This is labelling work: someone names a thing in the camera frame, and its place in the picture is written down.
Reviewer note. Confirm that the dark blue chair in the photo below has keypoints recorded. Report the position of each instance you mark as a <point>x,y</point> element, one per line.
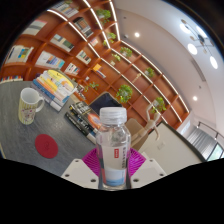
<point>105,101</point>

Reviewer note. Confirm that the yellow striped ceramic mug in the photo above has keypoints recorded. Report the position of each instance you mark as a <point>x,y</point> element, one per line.
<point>28,108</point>

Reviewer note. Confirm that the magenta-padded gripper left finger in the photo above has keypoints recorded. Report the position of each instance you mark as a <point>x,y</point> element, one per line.
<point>78,173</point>

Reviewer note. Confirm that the flat round red coaster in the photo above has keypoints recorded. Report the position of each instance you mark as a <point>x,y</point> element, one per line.
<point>46,146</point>

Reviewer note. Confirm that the stack of dark books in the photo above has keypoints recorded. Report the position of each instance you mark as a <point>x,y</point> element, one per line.
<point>83,120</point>

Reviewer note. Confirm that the grey curtain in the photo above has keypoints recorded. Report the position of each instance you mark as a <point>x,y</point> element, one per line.
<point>200,141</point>

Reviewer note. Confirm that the orange wooden shelf unit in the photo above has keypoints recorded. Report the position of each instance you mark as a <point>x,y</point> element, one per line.
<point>110,71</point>

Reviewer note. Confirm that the tan chair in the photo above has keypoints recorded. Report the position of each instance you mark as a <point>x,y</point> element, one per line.
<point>133,128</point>

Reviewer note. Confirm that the white partition with dark top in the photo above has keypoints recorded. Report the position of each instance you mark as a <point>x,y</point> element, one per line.
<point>170,150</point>

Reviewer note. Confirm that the stack of colourful books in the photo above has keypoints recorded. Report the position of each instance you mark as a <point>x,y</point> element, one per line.
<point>53,88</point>

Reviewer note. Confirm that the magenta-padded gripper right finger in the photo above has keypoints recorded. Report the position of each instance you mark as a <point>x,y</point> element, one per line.
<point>146,172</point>

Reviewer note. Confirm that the clear plastic water bottle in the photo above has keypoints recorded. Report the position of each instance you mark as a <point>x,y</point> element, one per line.
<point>113,160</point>

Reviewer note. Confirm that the black ceiling track rail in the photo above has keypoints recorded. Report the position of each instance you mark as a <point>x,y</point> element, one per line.
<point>208,126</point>

